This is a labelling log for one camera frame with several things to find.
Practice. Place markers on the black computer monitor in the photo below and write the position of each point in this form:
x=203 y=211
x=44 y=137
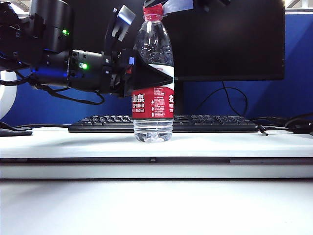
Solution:
x=232 y=44

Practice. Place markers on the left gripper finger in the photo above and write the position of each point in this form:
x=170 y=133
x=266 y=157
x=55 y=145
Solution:
x=149 y=77

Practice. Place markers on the black Logitech keyboard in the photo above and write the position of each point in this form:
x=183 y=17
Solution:
x=207 y=122

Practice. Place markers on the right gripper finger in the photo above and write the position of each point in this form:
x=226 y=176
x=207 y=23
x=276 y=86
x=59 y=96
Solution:
x=178 y=6
x=154 y=3

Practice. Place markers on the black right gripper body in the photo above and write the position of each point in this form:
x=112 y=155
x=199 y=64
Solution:
x=212 y=4

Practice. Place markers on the red bottle cap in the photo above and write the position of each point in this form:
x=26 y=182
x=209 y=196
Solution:
x=152 y=10

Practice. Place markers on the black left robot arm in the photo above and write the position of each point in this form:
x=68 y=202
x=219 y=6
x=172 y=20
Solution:
x=56 y=61

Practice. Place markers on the white rounded object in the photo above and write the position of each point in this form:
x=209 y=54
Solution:
x=7 y=98

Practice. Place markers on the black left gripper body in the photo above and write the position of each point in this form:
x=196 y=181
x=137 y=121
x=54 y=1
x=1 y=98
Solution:
x=117 y=71

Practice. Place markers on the black pad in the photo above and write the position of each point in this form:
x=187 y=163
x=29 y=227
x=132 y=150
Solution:
x=14 y=132

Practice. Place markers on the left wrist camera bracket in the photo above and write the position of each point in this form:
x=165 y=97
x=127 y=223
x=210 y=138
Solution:
x=121 y=24

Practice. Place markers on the black Logitech mouse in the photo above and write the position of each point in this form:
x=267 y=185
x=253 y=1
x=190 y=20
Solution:
x=302 y=129

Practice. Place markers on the clear plastic water bottle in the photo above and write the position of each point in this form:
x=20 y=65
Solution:
x=154 y=102

